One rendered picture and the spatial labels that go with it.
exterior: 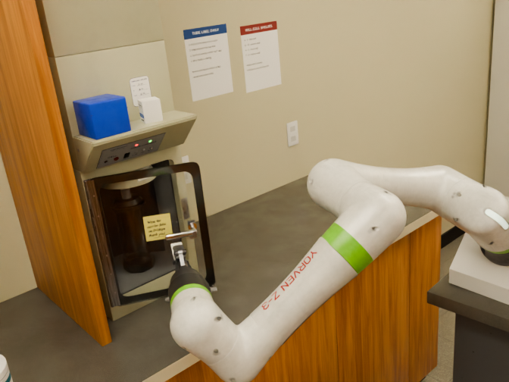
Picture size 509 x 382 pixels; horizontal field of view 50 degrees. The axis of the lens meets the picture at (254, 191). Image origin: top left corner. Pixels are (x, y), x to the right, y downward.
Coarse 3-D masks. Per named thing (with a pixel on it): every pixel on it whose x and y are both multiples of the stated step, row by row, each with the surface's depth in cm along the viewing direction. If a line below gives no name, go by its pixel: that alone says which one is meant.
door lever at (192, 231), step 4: (192, 224) 155; (196, 224) 156; (192, 228) 153; (176, 232) 151; (180, 232) 151; (184, 232) 151; (188, 232) 151; (192, 232) 151; (196, 232) 151; (168, 236) 150; (172, 236) 150; (176, 236) 150; (180, 236) 151; (184, 236) 151
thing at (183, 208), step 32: (96, 192) 146; (128, 192) 148; (160, 192) 150; (192, 192) 152; (128, 224) 151; (128, 256) 154; (160, 256) 156; (192, 256) 159; (128, 288) 157; (160, 288) 160
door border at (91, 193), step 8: (88, 184) 145; (88, 192) 145; (96, 200) 147; (96, 208) 147; (96, 216) 148; (96, 224) 149; (96, 232) 149; (104, 232) 150; (104, 240) 151; (104, 248) 152; (104, 256) 152; (104, 264) 153; (112, 272) 154; (112, 280) 155; (112, 288) 156; (112, 296) 157
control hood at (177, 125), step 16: (176, 112) 156; (144, 128) 141; (160, 128) 144; (176, 128) 150; (80, 144) 138; (96, 144) 133; (112, 144) 137; (176, 144) 159; (80, 160) 141; (96, 160) 140; (128, 160) 150
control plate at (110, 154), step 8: (152, 136) 146; (160, 136) 148; (128, 144) 142; (144, 144) 147; (152, 144) 150; (160, 144) 152; (104, 152) 138; (112, 152) 141; (120, 152) 143; (144, 152) 151; (104, 160) 142; (112, 160) 144; (120, 160) 147; (96, 168) 143
